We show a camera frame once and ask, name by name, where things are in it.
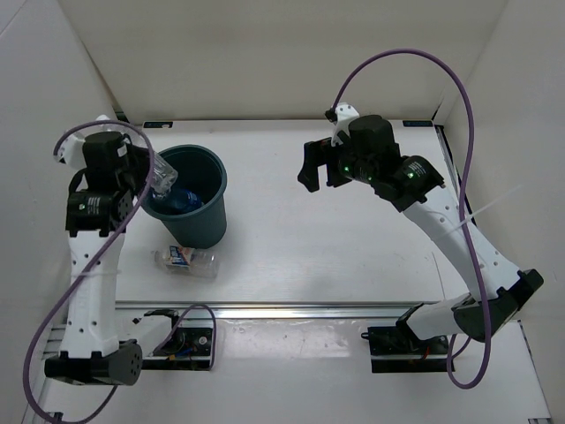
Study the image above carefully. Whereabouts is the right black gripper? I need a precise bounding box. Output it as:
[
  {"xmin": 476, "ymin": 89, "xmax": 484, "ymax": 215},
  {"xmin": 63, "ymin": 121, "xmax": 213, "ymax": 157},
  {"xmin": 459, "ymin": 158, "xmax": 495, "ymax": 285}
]
[{"xmin": 298, "ymin": 134, "xmax": 377, "ymax": 193}]

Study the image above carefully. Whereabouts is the clear unlabelled plastic bottle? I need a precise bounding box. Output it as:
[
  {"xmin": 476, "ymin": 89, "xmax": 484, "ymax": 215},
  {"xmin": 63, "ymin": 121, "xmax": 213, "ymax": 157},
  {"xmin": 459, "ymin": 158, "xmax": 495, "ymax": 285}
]
[{"xmin": 151, "ymin": 154, "xmax": 178, "ymax": 199}]

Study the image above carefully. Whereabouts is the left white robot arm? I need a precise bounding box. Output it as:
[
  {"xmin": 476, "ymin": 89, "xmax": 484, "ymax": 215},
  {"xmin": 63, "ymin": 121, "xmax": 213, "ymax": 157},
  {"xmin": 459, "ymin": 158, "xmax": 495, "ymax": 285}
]
[{"xmin": 44, "ymin": 131, "xmax": 185, "ymax": 386}]

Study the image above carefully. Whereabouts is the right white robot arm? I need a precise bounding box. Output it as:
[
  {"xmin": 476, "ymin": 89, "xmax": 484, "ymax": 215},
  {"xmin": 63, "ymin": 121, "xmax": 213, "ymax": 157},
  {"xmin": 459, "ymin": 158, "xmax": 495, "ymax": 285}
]
[{"xmin": 298, "ymin": 115, "xmax": 544, "ymax": 353}]

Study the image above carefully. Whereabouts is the dark teal plastic bin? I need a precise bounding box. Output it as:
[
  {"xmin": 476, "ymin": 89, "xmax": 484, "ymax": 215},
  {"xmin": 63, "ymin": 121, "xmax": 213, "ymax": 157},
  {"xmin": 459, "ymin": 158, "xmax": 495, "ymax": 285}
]
[{"xmin": 142, "ymin": 145, "xmax": 227, "ymax": 249}]

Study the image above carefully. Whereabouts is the clear bottle orange blue label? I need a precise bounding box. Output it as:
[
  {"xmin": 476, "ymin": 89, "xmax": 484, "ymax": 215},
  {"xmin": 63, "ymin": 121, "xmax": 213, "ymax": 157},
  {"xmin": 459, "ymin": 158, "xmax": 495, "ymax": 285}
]
[{"xmin": 154, "ymin": 245, "xmax": 219, "ymax": 279}]

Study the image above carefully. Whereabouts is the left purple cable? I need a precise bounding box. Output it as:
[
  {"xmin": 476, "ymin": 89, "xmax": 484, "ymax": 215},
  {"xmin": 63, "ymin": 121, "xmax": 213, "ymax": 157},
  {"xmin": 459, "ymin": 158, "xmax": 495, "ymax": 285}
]
[{"xmin": 21, "ymin": 120, "xmax": 217, "ymax": 422}]

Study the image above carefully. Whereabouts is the purple cable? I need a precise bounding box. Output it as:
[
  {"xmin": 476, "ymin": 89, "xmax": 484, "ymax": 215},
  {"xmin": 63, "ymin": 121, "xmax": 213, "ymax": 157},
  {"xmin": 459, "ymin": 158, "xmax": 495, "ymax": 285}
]
[
  {"xmin": 21, "ymin": 120, "xmax": 217, "ymax": 422},
  {"xmin": 333, "ymin": 49, "xmax": 491, "ymax": 390}
]

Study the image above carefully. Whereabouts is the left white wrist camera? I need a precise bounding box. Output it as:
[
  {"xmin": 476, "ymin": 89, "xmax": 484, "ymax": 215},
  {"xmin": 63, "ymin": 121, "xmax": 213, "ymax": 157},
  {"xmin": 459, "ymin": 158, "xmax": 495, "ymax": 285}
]
[{"xmin": 53, "ymin": 115, "xmax": 109, "ymax": 170}]

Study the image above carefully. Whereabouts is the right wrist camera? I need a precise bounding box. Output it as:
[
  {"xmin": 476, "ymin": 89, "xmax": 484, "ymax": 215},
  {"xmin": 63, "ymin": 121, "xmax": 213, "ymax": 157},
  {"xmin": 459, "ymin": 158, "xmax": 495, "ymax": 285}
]
[{"xmin": 325, "ymin": 102, "xmax": 360, "ymax": 148}]

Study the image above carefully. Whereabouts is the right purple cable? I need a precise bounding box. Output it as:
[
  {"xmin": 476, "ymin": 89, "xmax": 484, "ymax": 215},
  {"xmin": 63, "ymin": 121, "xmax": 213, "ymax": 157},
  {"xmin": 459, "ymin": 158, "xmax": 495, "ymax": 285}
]
[{"xmin": 333, "ymin": 49, "xmax": 491, "ymax": 390}]

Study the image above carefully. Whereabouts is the aluminium table edge rail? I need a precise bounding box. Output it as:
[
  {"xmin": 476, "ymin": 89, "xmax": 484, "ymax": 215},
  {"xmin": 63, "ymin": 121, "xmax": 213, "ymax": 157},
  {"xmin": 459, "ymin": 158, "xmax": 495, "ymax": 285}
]
[{"xmin": 116, "ymin": 301, "xmax": 418, "ymax": 320}]

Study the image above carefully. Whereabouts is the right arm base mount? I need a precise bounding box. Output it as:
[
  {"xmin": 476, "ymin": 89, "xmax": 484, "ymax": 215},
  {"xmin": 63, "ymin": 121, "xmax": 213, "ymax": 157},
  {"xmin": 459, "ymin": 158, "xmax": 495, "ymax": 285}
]
[{"xmin": 360, "ymin": 327, "xmax": 448, "ymax": 374}]

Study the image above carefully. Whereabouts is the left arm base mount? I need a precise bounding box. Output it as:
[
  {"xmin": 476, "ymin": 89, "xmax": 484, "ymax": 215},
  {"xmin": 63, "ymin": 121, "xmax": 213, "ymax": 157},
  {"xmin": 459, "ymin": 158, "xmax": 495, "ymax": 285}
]
[{"xmin": 142, "ymin": 325, "xmax": 215, "ymax": 372}]

